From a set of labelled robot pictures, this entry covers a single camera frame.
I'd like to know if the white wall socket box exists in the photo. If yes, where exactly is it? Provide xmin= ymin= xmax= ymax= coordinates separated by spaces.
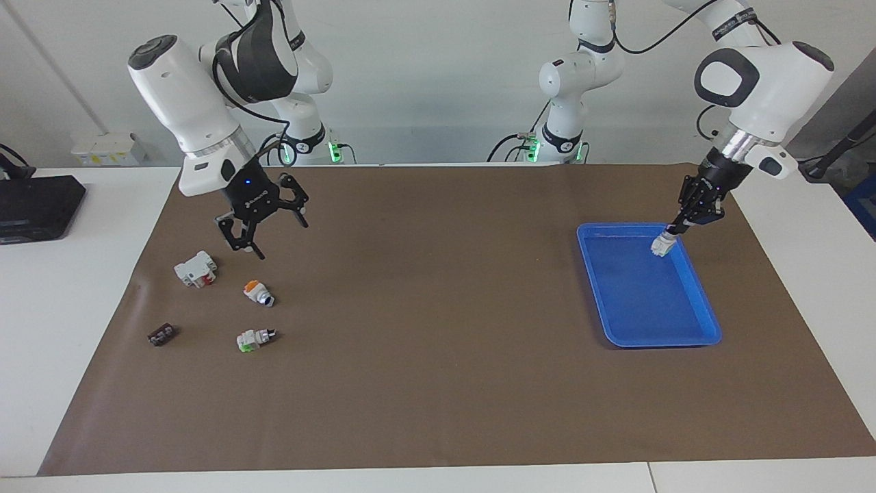
xmin=70 ymin=133 xmax=148 ymax=167

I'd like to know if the brown table mat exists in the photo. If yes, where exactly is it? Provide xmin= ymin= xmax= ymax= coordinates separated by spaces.
xmin=38 ymin=163 xmax=876 ymax=477

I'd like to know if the orange white push button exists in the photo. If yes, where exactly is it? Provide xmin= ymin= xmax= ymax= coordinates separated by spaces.
xmin=243 ymin=279 xmax=276 ymax=308

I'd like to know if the blue plastic tray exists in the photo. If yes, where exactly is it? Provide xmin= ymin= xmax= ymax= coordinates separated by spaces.
xmin=576 ymin=222 xmax=723 ymax=349

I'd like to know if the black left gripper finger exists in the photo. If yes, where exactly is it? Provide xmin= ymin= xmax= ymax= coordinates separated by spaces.
xmin=683 ymin=201 xmax=726 ymax=238
xmin=667 ymin=189 xmax=703 ymax=238

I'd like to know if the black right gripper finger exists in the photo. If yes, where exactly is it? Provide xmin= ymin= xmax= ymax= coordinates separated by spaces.
xmin=215 ymin=212 xmax=267 ymax=261
xmin=276 ymin=173 xmax=311 ymax=229

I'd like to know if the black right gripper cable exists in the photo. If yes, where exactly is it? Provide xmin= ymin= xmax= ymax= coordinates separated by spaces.
xmin=211 ymin=0 xmax=293 ymax=166

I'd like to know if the black electronics box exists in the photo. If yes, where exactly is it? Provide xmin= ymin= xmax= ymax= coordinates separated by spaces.
xmin=0 ymin=175 xmax=87 ymax=244

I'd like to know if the blue crate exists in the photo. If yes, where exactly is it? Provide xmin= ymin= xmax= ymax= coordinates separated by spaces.
xmin=843 ymin=175 xmax=876 ymax=240

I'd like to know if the white red circuit breaker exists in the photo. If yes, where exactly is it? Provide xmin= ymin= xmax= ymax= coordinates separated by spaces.
xmin=173 ymin=251 xmax=218 ymax=289

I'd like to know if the black stand pole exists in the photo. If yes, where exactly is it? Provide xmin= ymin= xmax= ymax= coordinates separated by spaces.
xmin=797 ymin=110 xmax=876 ymax=182

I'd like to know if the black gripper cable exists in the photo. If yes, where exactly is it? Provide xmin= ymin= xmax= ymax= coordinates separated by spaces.
xmin=610 ymin=0 xmax=782 ymax=142
xmin=211 ymin=0 xmax=293 ymax=166

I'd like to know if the black cable bundle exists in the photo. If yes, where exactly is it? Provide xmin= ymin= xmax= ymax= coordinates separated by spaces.
xmin=0 ymin=143 xmax=36 ymax=181

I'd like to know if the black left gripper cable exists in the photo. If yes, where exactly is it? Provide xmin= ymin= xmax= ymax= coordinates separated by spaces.
xmin=610 ymin=0 xmax=782 ymax=142

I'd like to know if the black left base cable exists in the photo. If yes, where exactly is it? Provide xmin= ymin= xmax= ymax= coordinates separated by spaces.
xmin=487 ymin=101 xmax=552 ymax=164

